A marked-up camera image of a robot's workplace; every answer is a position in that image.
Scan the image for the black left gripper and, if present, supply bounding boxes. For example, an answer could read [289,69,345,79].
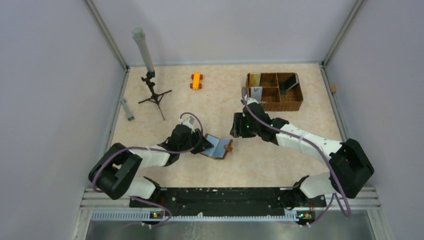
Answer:
[178,127,214,154]

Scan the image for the brown leather card holder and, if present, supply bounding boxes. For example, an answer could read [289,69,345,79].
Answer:
[201,134,233,160]

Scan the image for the black credit card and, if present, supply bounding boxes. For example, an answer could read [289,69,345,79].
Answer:
[278,80,292,95]

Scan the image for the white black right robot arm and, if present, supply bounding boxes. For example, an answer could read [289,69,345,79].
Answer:
[230,101,375,206]

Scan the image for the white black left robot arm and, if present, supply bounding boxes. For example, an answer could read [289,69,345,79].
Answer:
[88,124,213,207]

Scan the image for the silver white credit card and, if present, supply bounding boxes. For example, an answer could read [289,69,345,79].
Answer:
[250,86,263,103]

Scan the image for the gold credit card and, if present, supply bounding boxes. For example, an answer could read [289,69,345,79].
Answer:
[248,73,261,88]

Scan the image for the grey credit card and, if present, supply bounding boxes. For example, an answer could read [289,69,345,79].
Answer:
[286,73,299,89]

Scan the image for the woven wicker divided basket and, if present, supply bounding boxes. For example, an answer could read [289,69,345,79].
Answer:
[245,72,304,112]

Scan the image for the orange toy car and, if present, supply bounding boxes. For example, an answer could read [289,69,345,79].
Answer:
[189,72,204,90]

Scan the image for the small wooden block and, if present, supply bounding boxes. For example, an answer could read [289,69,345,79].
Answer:
[329,84,337,94]

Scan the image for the black tripod with grey tube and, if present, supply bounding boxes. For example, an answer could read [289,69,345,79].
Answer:
[131,27,172,121]

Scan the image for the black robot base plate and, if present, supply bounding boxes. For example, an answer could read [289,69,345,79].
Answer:
[150,187,327,217]

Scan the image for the grey metal bracket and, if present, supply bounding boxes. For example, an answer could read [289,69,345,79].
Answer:
[119,98,135,122]

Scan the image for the aluminium frame rail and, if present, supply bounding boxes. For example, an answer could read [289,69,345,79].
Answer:
[319,62,381,211]

